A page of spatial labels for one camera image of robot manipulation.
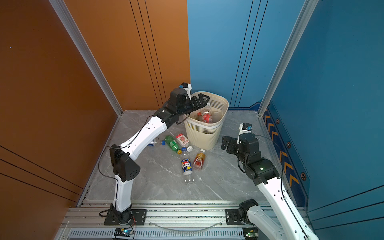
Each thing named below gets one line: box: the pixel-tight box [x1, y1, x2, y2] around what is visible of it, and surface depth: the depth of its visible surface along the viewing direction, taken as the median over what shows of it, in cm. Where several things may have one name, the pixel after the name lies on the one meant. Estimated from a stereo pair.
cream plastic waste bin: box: [184, 91, 230, 150], surface depth 87 cm
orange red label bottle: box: [192, 149, 206, 171], surface depth 89 cm
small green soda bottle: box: [165, 135, 183, 155], surface depth 97 cm
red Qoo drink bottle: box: [201, 108, 213, 124], surface depth 88 cm
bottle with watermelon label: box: [175, 133, 194, 153], surface depth 99 cm
